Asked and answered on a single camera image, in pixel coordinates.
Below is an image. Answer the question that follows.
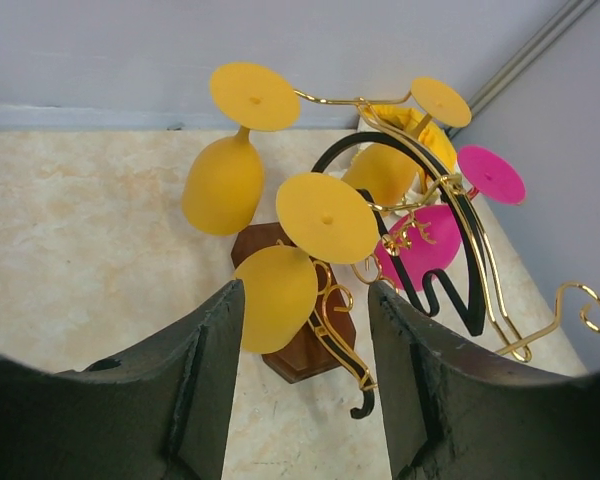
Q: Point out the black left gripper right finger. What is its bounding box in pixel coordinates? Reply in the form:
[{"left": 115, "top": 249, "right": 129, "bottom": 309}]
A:
[{"left": 368, "top": 283, "right": 600, "bottom": 479}]

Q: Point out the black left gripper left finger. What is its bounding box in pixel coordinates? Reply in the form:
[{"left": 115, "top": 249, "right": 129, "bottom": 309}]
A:
[{"left": 0, "top": 281, "right": 245, "bottom": 479}]

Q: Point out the pink wine glass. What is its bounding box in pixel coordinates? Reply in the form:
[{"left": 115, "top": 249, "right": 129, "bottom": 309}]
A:
[{"left": 374, "top": 145, "right": 526, "bottom": 291}]

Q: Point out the yellow wine glass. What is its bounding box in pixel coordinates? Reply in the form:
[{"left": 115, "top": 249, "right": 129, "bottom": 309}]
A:
[
  {"left": 340, "top": 76, "right": 473, "bottom": 207},
  {"left": 235, "top": 172, "right": 379, "bottom": 354},
  {"left": 181, "top": 62, "right": 301, "bottom": 236}
]

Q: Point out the gold black wine glass rack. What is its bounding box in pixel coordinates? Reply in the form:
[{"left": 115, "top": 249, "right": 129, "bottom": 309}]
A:
[{"left": 229, "top": 88, "right": 600, "bottom": 420}]

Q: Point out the patterned crumpled cloth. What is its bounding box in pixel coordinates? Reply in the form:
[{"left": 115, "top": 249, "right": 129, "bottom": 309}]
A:
[{"left": 314, "top": 100, "right": 457, "bottom": 217}]

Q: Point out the aluminium frame post right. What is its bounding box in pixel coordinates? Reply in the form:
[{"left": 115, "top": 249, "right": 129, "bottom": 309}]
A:
[{"left": 469, "top": 0, "right": 599, "bottom": 120}]

